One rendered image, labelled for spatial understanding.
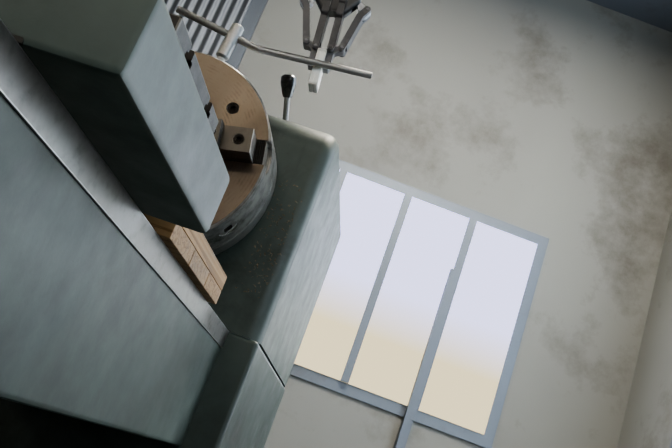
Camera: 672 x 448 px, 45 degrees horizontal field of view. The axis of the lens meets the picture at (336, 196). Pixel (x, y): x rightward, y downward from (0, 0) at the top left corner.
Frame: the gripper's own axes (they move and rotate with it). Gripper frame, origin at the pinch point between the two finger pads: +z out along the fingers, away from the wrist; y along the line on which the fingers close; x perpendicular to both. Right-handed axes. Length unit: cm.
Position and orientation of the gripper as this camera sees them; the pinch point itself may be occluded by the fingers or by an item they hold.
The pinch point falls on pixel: (317, 70)
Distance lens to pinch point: 138.7
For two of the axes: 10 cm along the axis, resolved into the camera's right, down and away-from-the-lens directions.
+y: 9.7, 2.1, -0.9
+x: 0.1, 3.4, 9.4
